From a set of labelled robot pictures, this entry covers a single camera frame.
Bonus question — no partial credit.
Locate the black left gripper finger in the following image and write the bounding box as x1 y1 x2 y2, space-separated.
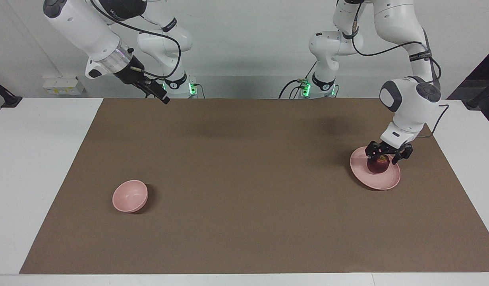
391 143 414 165
365 141 382 161

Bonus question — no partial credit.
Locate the red apple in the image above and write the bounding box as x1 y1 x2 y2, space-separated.
367 155 390 174

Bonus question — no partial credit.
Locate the pink plate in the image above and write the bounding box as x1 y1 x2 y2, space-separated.
350 146 401 190

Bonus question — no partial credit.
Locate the pink bowl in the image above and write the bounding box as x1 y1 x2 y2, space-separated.
112 180 149 213

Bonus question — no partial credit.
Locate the black clamp stand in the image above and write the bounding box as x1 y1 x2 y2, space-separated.
466 79 489 110
0 75 23 108

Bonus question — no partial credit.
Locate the brown table mat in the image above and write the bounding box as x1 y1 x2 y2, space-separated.
20 98 489 274

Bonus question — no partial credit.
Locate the black right base cable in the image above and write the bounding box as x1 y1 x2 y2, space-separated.
151 79 206 99

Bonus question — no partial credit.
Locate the black base cable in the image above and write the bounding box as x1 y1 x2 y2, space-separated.
279 62 318 99
151 79 206 99

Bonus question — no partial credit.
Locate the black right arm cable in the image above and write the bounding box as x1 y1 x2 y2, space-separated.
89 0 182 80

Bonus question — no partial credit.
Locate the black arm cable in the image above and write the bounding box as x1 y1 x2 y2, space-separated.
351 0 450 138
89 0 182 80

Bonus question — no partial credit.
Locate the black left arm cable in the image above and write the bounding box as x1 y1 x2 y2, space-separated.
351 0 450 138

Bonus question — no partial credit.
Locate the black left base cable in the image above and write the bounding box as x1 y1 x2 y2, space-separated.
279 62 318 99

